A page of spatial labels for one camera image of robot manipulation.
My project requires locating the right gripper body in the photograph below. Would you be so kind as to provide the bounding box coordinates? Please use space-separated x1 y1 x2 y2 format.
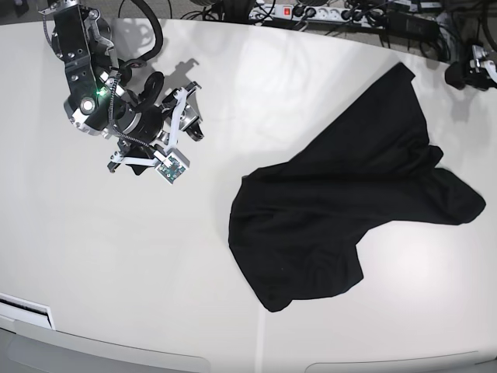
114 87 202 155

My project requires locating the black t-shirt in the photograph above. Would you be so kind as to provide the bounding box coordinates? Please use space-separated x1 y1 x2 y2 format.
228 63 486 312

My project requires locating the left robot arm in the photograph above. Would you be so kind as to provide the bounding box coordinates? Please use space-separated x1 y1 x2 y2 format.
444 44 496 91

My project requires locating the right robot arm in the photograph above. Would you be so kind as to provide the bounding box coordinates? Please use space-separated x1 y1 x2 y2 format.
38 1 203 184

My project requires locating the white power strip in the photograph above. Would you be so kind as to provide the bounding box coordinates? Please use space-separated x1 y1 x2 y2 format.
248 2 387 28

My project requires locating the black power adapter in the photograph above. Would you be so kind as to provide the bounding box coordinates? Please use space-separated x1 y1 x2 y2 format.
386 12 440 42

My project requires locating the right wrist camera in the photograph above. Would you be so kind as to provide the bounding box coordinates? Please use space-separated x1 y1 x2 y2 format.
154 148 190 185

